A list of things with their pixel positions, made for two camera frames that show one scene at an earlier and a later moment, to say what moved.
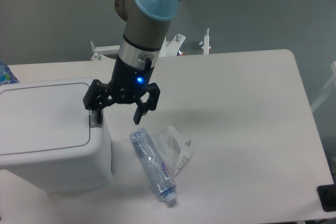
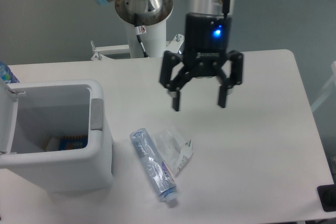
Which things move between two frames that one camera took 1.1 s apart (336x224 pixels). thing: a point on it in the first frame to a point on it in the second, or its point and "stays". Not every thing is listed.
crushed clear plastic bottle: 154,164 stays
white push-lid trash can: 50,139 stays
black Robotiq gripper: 128,81 to 207,40
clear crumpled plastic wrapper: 174,151 stays
